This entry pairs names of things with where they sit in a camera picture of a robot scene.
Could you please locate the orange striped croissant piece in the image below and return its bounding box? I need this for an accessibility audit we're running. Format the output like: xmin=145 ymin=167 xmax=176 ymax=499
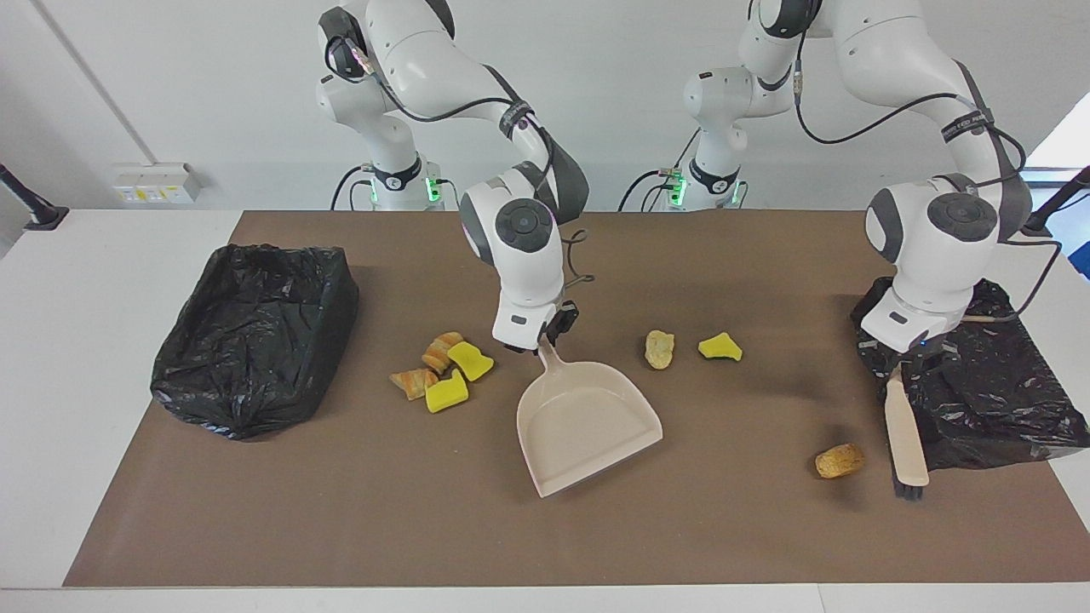
xmin=421 ymin=331 xmax=465 ymax=375
xmin=389 ymin=368 xmax=440 ymax=402

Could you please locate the bright window opening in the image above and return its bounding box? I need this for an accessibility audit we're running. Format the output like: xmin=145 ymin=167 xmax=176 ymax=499
xmin=978 ymin=111 xmax=1090 ymax=282

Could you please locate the black bag lined bin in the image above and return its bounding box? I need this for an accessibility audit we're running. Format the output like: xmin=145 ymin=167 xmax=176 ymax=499
xmin=150 ymin=243 xmax=360 ymax=442
xmin=850 ymin=275 xmax=1090 ymax=473

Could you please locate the white wall socket box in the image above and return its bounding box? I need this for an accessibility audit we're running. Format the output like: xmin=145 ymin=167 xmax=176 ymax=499
xmin=112 ymin=162 xmax=205 ymax=205

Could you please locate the beige plastic dustpan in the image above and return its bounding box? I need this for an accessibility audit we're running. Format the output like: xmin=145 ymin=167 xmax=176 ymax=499
xmin=515 ymin=339 xmax=664 ymax=500

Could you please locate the pale beige croissant piece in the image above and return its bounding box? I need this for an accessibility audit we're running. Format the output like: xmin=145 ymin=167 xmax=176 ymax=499
xmin=644 ymin=329 xmax=676 ymax=371

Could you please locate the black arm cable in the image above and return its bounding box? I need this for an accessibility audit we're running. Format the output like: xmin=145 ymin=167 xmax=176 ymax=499
xmin=345 ymin=34 xmax=597 ymax=290
xmin=792 ymin=51 xmax=1065 ymax=324

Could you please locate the brown bread roll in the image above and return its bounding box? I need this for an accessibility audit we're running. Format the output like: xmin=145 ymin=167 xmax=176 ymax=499
xmin=814 ymin=443 xmax=866 ymax=480

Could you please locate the black base power cable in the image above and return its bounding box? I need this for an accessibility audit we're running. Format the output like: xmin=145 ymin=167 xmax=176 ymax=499
xmin=330 ymin=164 xmax=372 ymax=212
xmin=618 ymin=167 xmax=682 ymax=212

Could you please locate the beige hand brush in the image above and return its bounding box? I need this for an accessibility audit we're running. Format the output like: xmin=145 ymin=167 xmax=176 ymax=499
xmin=883 ymin=375 xmax=931 ymax=501

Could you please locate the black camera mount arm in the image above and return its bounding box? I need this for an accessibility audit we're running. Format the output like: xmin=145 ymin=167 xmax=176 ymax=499
xmin=1018 ymin=166 xmax=1090 ymax=238
xmin=0 ymin=163 xmax=71 ymax=232

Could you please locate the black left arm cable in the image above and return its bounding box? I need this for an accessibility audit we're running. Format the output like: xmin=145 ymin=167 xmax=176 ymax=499
xmin=792 ymin=51 xmax=1065 ymax=324

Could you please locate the brown table mat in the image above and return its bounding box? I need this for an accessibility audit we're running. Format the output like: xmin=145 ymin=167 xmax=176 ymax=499
xmin=64 ymin=210 xmax=1090 ymax=588

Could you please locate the yellow sponge piece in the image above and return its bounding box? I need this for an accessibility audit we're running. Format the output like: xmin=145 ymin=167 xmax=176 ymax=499
xmin=424 ymin=368 xmax=471 ymax=415
xmin=697 ymin=332 xmax=743 ymax=364
xmin=447 ymin=341 xmax=496 ymax=383

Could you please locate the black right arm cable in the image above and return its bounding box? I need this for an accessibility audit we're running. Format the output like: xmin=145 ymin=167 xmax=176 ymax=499
xmin=345 ymin=34 xmax=597 ymax=290

